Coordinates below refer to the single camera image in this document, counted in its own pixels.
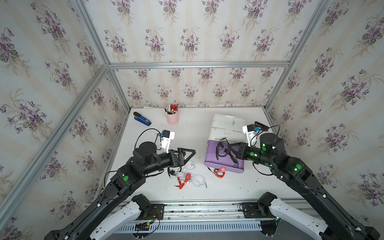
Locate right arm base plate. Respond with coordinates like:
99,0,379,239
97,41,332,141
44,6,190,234
240,202,276,219

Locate white wired earphones coiled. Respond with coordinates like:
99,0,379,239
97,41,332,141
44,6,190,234
191,174,208,188

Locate purple top drawer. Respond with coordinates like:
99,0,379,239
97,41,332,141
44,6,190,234
204,140,245,174

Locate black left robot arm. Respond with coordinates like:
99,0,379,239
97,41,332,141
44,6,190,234
44,142,196,240

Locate black stapler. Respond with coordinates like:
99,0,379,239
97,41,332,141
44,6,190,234
254,121,270,132

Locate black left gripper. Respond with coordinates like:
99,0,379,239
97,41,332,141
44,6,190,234
140,148,196,177

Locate aluminium front rail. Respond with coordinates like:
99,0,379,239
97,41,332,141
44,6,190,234
76,198,304,224

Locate pink pen cup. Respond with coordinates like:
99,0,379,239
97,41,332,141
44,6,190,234
166,112,180,125

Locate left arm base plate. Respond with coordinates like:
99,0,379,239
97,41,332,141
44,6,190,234
136,204,165,221

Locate black wired earphones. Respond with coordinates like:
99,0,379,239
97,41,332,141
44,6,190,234
215,138,236,160
226,150,239,168

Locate white drawer cabinet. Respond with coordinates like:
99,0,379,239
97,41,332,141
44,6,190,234
208,114,247,143

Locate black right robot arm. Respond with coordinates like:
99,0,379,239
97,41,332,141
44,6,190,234
228,133,380,240

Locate red wired earphones coiled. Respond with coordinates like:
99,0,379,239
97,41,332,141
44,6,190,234
208,167,226,179

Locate blue stapler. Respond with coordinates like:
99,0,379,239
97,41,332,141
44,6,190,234
134,112,152,126

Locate red scissors in cup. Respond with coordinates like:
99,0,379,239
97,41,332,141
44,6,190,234
168,104,179,115

